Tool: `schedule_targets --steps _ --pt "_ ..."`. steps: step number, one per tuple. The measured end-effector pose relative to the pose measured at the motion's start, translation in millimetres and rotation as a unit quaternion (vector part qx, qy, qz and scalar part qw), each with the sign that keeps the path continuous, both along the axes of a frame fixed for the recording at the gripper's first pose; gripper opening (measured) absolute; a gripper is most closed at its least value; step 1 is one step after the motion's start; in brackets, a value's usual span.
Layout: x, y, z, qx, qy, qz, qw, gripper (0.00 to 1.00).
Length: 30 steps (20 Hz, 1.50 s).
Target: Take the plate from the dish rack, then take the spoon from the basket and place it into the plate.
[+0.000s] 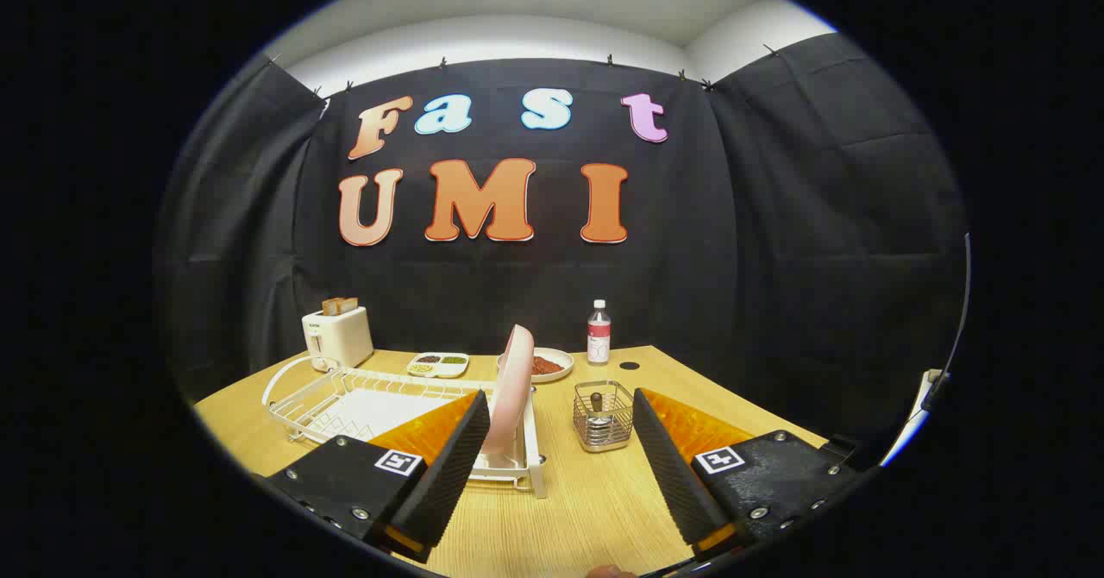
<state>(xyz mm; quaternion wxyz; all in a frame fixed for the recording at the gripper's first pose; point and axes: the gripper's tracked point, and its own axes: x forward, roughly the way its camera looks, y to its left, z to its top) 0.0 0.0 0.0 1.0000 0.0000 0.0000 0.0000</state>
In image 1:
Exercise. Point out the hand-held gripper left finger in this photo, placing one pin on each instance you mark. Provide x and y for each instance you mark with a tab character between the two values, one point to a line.
448	474

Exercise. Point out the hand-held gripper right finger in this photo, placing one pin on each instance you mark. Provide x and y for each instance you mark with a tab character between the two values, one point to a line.
677	474

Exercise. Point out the pink plate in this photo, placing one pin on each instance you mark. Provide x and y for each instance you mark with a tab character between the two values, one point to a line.
511	388

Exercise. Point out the white sectioned dish with beans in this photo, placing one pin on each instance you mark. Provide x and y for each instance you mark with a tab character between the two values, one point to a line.
438	364

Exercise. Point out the white plate with rim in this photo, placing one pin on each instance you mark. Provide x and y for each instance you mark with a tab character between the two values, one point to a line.
565	362

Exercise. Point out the red food pieces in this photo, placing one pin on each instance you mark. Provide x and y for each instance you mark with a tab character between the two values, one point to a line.
546	366

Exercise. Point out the clear bottle with red label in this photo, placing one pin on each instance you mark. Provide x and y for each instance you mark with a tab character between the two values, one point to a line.
599	336

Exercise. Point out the small black box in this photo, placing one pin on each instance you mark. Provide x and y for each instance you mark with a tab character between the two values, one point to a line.
838	449

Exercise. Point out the white toaster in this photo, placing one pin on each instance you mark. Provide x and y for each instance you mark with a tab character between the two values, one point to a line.
341	341

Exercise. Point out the brown toast slice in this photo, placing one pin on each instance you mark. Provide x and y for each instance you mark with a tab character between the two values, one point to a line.
330	306
349	304

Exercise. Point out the black backdrop cloth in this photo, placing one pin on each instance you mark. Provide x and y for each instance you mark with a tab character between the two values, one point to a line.
733	216

